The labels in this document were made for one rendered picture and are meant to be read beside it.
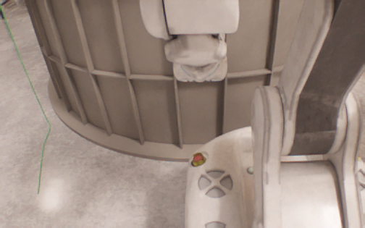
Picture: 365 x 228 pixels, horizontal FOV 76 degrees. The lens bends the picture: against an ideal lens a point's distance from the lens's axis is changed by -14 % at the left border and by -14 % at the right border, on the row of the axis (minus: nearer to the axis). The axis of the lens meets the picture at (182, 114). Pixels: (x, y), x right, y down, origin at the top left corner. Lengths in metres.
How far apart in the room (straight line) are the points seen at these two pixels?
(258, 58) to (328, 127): 0.57
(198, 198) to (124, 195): 0.54
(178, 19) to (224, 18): 0.04
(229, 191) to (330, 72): 0.39
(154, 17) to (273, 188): 0.42
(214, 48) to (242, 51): 0.75
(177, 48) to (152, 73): 0.79
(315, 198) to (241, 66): 0.63
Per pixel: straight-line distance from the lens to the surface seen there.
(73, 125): 1.56
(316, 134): 0.56
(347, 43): 0.43
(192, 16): 0.22
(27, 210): 1.31
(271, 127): 0.52
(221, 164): 0.75
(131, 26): 1.00
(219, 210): 0.69
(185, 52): 0.27
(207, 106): 1.13
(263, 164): 0.54
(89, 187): 1.25
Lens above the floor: 0.94
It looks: 39 degrees down
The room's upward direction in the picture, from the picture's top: 5 degrees counter-clockwise
